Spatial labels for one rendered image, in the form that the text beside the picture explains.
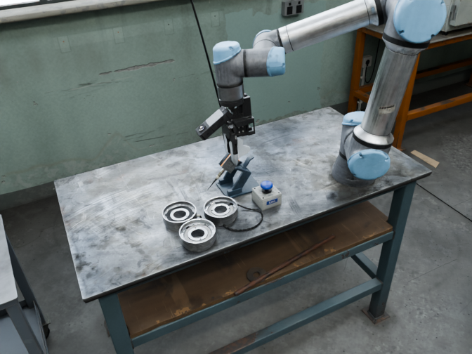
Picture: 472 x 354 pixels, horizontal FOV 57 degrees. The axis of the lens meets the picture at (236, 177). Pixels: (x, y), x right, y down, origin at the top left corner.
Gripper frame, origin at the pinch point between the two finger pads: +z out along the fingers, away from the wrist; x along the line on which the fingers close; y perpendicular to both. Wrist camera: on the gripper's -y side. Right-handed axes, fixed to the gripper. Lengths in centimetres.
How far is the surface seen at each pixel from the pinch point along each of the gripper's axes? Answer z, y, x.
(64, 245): 87, -73, 101
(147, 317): 39, -38, -13
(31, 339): 44, -74, -1
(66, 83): 13, -47, 152
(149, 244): 14.2, -31.0, -9.7
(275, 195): 11.5, 10.2, -9.0
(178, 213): 12.7, -19.7, -1.8
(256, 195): 12.1, 5.0, -5.3
